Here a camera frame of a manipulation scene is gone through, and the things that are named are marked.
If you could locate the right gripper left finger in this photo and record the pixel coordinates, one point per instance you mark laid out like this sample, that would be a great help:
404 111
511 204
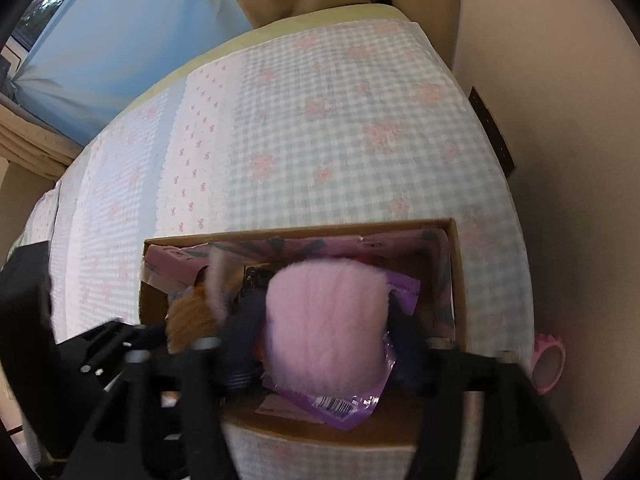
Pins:
160 413

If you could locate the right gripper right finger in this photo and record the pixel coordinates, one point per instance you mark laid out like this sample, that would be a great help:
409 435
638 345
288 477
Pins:
482 418

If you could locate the brown plush with white trim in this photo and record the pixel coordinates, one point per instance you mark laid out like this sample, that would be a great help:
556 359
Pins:
202 309

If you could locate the black white patterned scrunchie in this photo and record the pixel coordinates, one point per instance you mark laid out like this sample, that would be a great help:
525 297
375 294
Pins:
255 277

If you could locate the purple foil packet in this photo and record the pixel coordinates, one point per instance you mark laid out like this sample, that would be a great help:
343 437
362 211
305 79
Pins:
370 359

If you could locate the pink fluffy pouch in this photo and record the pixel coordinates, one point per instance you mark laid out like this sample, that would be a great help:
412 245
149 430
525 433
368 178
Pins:
325 329

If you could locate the orange plush pumpkin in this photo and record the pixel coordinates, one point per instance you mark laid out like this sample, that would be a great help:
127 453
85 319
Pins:
259 351

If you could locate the magenta fabric pouch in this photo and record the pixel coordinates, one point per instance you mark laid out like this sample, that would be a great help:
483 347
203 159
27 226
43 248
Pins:
370 260

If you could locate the pink tape roll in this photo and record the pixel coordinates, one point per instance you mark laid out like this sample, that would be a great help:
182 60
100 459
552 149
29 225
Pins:
548 361

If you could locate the beige left curtain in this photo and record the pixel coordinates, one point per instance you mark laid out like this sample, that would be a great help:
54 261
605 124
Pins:
30 143

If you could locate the checkered pastel bed quilt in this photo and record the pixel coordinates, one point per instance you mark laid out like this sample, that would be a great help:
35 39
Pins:
351 123

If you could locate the light blue window sheet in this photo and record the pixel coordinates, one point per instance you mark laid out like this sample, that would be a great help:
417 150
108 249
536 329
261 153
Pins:
96 56

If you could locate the green yellow mattress sheet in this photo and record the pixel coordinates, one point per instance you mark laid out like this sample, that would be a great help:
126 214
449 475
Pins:
281 28

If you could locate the window with trees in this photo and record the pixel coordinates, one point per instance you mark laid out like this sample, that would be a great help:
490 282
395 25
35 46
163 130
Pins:
33 20

